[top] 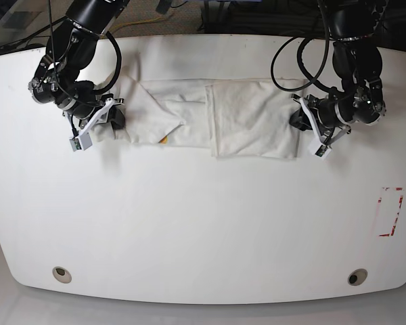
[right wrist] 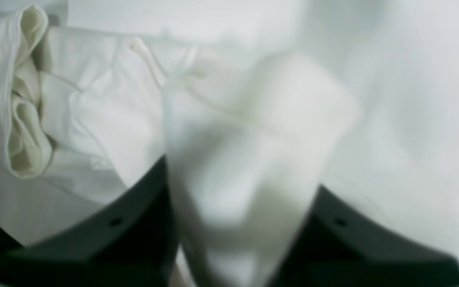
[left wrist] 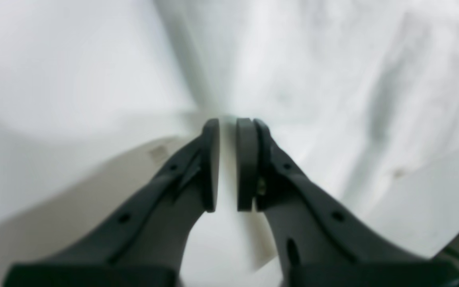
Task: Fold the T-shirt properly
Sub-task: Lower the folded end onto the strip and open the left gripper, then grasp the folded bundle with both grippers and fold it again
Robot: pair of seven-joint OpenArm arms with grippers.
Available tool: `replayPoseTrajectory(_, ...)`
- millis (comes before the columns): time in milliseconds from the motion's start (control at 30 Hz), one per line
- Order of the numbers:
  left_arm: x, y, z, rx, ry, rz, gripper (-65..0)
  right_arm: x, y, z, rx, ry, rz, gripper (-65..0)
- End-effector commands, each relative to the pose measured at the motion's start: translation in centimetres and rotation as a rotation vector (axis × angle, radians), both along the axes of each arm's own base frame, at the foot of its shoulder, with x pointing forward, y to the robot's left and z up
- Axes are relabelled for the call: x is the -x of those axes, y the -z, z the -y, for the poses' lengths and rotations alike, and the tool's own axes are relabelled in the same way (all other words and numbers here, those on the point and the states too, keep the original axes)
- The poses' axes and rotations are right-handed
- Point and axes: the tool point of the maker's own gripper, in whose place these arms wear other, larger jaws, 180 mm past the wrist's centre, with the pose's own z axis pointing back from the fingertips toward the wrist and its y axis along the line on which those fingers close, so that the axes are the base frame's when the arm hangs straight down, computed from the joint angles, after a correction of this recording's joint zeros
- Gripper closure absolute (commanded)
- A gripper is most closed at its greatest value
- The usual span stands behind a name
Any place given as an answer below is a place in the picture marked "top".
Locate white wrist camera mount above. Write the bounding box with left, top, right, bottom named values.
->
left=64, top=95, right=125, bottom=152
left=291, top=94, right=351, bottom=160

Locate table grommet hole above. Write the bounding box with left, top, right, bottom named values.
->
left=52, top=267, right=72, bottom=284
left=348, top=269, right=368, bottom=286

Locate yellow cable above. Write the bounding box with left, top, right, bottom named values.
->
left=103, top=13, right=166, bottom=40

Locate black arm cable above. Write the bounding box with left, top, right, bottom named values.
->
left=270, top=0, right=334, bottom=94
left=94, top=32, right=125, bottom=94

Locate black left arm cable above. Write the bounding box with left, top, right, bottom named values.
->
left=270, top=0, right=334, bottom=94

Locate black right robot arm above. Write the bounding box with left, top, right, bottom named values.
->
left=28, top=0, right=129, bottom=126

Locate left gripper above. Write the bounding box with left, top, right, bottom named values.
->
left=289, top=95, right=352, bottom=135

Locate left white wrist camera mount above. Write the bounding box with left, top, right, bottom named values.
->
left=291, top=94, right=351, bottom=160

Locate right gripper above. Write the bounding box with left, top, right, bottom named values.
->
left=64, top=94, right=126, bottom=134

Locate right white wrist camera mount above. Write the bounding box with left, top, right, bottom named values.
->
left=64, top=95, right=125, bottom=152

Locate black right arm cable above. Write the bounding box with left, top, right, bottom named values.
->
left=94, top=32, right=125, bottom=94

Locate red tape rectangle marker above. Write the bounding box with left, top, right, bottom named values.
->
left=375, top=187, right=404, bottom=238

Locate left table grommet hole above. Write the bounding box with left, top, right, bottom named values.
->
left=52, top=267, right=72, bottom=284

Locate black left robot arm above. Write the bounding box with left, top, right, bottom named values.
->
left=305, top=1, right=388, bottom=135

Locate right table grommet hole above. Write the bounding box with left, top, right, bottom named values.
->
left=348, top=269, right=368, bottom=286

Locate white printed T-shirt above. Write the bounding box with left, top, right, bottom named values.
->
left=90, top=73, right=299, bottom=159

